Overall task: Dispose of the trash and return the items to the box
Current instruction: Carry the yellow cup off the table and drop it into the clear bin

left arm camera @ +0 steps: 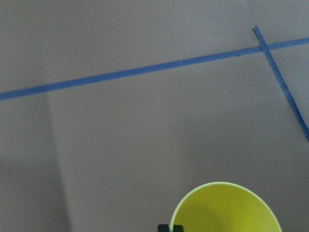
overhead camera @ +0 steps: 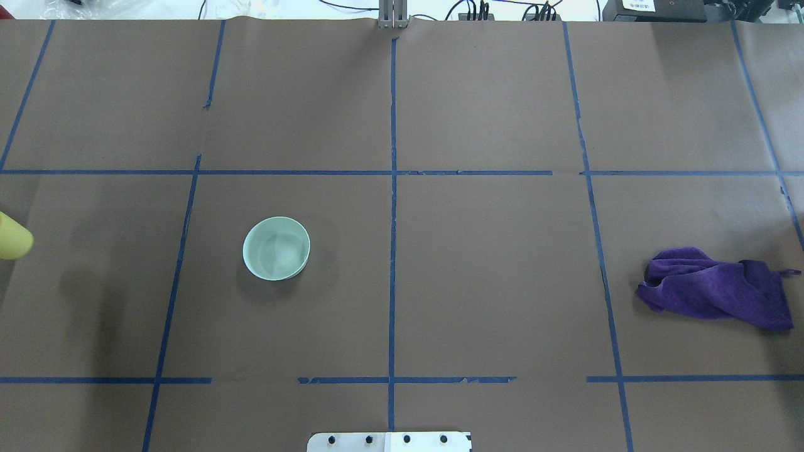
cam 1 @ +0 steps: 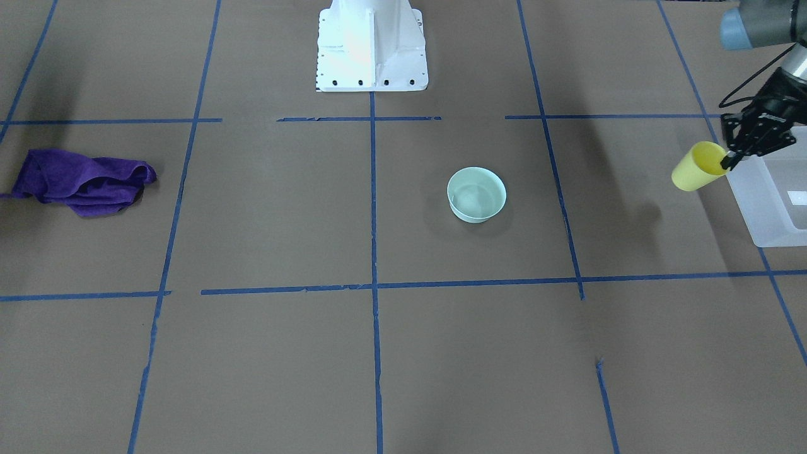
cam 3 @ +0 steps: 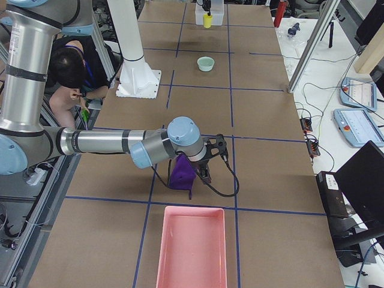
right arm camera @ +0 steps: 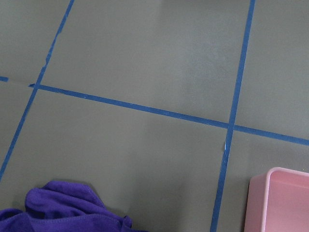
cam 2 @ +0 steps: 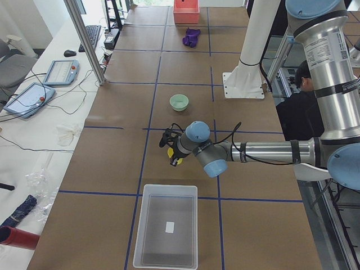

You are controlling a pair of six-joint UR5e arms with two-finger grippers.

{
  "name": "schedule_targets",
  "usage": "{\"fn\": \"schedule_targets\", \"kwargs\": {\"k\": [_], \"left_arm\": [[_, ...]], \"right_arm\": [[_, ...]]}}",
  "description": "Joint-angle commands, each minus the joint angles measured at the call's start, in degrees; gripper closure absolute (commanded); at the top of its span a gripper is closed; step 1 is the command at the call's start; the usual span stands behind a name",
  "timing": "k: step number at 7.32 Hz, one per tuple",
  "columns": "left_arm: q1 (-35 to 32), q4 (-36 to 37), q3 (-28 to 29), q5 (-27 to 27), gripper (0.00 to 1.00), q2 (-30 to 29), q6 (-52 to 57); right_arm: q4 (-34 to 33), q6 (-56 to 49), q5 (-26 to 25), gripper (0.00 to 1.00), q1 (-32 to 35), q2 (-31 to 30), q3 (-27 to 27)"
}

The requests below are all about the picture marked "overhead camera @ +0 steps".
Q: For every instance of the black usb hub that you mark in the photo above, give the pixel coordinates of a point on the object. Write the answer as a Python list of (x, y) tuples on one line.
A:
[(474, 17), (550, 15)]

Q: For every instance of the yellow plastic cup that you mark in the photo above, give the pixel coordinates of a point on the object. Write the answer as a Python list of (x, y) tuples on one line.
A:
[(16, 239)]

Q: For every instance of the aluminium frame post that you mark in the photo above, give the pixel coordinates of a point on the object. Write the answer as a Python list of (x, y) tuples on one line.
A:
[(393, 14)]

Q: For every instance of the purple cloth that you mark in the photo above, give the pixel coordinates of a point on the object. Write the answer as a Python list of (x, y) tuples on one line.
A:
[(687, 282)]

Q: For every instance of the light green bowl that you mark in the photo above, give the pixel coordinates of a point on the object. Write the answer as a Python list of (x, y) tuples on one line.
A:
[(276, 249)]

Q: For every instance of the black computer box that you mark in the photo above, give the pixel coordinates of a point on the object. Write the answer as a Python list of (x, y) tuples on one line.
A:
[(654, 11)]

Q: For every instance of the white pedestal base plate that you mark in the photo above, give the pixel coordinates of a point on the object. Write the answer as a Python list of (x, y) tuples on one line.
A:
[(391, 441)]

